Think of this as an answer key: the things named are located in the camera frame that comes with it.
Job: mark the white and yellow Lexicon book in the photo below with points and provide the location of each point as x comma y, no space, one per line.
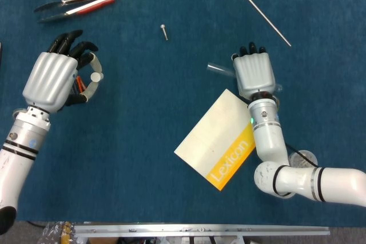
211,141

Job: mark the crumpled clear plastic wrap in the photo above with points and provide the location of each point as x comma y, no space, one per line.
54,232

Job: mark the blue felt table cover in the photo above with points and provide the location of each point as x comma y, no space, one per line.
137,141

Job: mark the grey knit work glove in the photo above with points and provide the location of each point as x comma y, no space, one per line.
80,82

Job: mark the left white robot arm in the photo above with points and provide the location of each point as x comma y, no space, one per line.
17,152

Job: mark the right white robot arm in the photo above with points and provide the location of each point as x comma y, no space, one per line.
268,141

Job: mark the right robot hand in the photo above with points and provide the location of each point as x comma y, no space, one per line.
254,72

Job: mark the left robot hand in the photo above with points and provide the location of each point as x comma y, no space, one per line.
48,81

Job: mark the small metal bolt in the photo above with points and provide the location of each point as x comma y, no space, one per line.
164,32

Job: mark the small white cap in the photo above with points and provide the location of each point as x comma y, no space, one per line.
95,77

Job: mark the clear round container of clips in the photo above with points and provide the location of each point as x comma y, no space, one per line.
298,160

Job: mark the clear glass test tube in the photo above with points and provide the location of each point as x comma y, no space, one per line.
217,68

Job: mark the thin metal rod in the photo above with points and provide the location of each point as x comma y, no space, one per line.
268,21

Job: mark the aluminium frame rail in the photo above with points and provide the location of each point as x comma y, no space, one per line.
200,231

